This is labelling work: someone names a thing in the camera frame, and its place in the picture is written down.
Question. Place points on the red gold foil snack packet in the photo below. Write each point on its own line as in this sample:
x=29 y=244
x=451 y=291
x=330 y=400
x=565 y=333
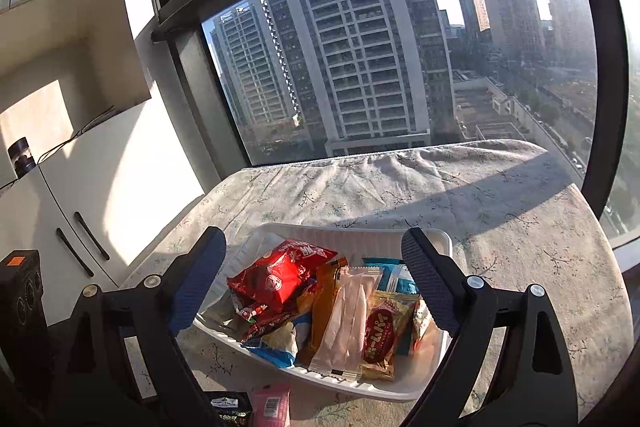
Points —
x=275 y=324

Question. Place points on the black snack packet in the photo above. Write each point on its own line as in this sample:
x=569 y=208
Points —
x=227 y=407

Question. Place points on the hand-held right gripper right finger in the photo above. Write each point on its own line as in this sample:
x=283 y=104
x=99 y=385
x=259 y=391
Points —
x=425 y=277

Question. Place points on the black cylindrical device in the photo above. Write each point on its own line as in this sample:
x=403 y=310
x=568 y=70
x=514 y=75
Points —
x=21 y=157

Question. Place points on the gold striped snack packet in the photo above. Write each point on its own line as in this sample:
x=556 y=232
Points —
x=382 y=332

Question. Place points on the blue and yellow snack packet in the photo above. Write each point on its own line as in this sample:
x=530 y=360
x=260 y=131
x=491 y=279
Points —
x=280 y=342

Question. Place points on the clear pinkish snack packet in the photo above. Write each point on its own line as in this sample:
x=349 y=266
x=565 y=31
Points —
x=347 y=327

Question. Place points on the orange snack packet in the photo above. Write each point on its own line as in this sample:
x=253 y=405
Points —
x=322 y=307

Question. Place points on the red triangular snack packet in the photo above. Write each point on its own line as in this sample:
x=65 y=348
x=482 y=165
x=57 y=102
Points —
x=280 y=272

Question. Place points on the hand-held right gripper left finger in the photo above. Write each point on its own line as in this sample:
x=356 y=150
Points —
x=200 y=277

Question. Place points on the green and red candy packet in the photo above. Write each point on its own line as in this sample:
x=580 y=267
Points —
x=247 y=309

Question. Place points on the distant tower buildings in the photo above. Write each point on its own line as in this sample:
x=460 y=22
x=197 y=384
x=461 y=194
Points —
x=515 y=7

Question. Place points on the teal snack packet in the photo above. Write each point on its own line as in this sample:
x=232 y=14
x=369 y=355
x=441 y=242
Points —
x=395 y=279

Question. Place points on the white cabinet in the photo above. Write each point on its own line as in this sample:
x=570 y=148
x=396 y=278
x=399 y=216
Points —
x=125 y=182

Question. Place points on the pink snack packet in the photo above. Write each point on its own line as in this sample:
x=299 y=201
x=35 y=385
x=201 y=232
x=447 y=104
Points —
x=270 y=407

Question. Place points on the red and white candy packet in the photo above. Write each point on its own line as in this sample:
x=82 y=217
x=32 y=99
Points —
x=421 y=322

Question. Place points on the grey high-rise building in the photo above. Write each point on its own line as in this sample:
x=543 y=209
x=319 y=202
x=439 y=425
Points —
x=360 y=57
x=250 y=72

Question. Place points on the black window frame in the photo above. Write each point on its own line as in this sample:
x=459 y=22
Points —
x=595 y=57

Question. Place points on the white plastic tray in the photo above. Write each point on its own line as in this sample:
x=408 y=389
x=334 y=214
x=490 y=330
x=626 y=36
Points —
x=325 y=234

